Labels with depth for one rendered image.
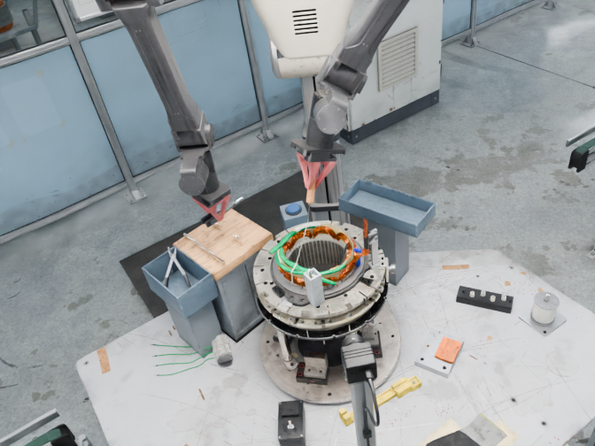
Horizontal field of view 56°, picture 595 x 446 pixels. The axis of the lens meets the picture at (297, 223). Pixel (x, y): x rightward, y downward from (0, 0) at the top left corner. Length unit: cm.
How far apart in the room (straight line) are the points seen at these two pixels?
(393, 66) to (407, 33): 22
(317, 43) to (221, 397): 95
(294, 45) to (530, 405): 106
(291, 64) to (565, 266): 188
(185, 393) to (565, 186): 251
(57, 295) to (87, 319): 29
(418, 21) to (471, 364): 262
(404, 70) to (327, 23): 237
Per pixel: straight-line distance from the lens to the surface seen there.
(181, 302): 142
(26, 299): 335
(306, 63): 151
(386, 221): 153
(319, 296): 124
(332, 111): 105
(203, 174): 124
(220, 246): 150
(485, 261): 181
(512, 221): 317
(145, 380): 165
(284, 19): 147
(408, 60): 380
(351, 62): 109
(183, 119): 121
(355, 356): 80
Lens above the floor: 204
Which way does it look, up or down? 40 degrees down
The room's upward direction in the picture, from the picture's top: 10 degrees counter-clockwise
